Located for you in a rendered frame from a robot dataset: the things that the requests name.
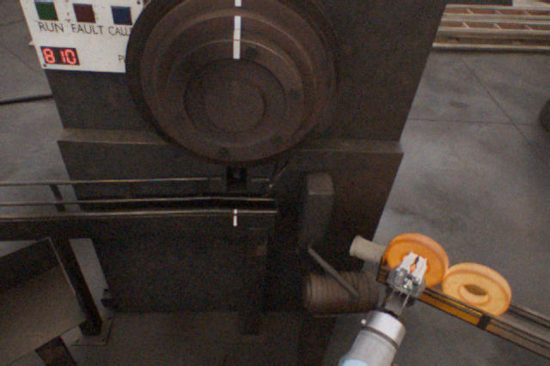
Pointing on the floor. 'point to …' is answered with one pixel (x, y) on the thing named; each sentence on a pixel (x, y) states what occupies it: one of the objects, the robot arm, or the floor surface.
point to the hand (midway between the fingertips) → (418, 255)
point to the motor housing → (339, 303)
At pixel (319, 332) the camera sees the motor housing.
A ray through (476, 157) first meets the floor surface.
